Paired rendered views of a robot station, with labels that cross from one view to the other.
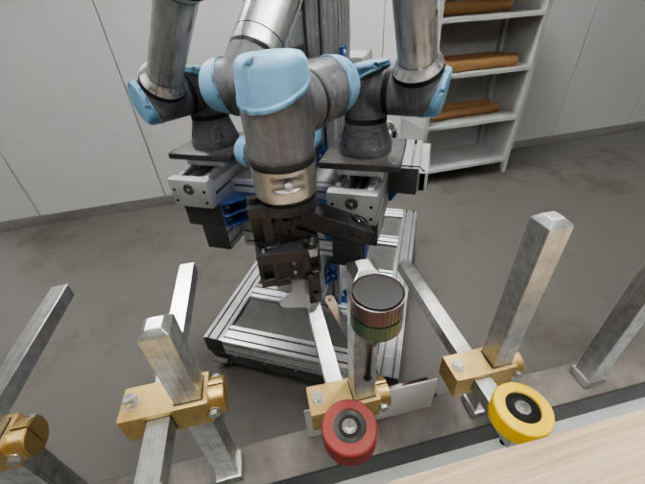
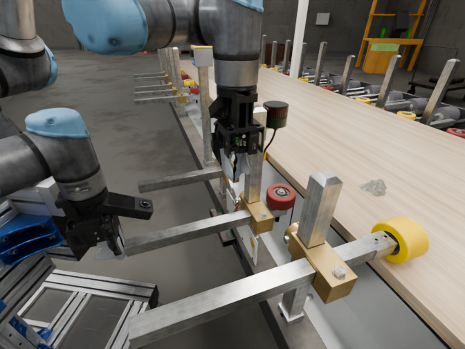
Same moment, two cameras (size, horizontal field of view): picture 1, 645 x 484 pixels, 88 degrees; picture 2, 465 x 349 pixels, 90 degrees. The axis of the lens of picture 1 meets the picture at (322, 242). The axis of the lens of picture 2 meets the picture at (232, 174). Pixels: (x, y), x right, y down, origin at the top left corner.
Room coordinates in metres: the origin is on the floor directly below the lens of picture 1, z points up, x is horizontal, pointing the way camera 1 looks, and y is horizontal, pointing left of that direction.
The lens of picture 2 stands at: (0.45, 0.46, 1.30)
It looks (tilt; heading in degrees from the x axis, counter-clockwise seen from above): 34 degrees down; 260
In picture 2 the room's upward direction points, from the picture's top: straight up
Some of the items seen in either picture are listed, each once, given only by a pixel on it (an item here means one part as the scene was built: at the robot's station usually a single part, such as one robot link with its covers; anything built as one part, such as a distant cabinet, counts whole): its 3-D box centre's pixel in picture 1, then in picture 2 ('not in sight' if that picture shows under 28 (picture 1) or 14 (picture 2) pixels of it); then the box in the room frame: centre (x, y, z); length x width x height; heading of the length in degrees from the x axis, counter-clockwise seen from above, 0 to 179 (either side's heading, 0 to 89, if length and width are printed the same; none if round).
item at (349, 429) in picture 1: (349, 442); (279, 206); (0.23, -0.02, 0.85); 0.08 x 0.08 x 0.11
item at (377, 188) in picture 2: not in sight; (376, 184); (-0.04, 0.00, 0.91); 0.09 x 0.07 x 0.02; 20
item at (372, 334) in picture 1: (376, 314); (274, 119); (0.26, -0.06, 1.10); 0.06 x 0.06 x 0.02
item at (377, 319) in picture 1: (377, 299); (275, 109); (0.26, -0.06, 1.13); 0.06 x 0.06 x 0.02
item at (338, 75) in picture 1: (309, 91); (174, 19); (0.47, 0.00, 1.30); 0.11 x 0.11 x 0.08; 60
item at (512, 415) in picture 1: (513, 424); not in sight; (0.24, -0.27, 0.85); 0.08 x 0.08 x 0.11
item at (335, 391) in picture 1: (348, 400); (255, 210); (0.30, -0.03, 0.84); 0.14 x 0.06 x 0.05; 100
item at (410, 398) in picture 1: (371, 407); (239, 223); (0.33, -0.07, 0.75); 0.26 x 0.01 x 0.10; 100
